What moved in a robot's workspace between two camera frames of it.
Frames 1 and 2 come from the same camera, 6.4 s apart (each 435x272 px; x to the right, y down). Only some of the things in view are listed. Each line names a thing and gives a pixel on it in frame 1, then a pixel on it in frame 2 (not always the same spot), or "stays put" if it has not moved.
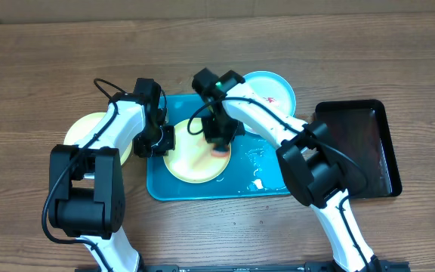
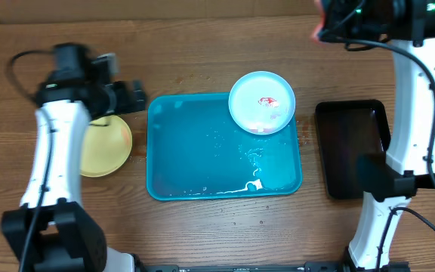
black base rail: x=310 y=267 stays put
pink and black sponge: x=220 y=149 -> x=321 y=32
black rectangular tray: x=359 y=128 stays put
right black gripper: x=215 y=136 -> x=334 y=11
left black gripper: x=141 y=149 -> x=126 y=105
